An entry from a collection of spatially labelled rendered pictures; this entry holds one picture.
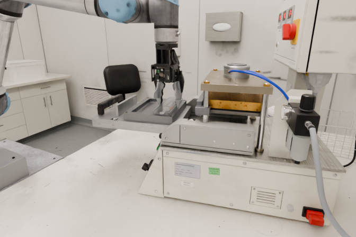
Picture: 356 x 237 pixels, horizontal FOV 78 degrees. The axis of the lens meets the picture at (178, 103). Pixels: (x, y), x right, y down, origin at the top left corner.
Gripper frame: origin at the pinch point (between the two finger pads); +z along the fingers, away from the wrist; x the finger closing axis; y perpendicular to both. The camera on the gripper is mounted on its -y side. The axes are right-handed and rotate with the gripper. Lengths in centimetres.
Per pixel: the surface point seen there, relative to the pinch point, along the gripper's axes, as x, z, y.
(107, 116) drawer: -19.5, 4.0, 8.4
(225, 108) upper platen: 19.5, -2.6, 10.1
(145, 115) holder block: -4.9, 1.5, 9.9
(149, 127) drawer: -3.2, 5.1, 10.9
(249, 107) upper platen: 25.8, -3.5, 10.1
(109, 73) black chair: -107, 15, -138
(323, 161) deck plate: 44.3, 7.8, 14.1
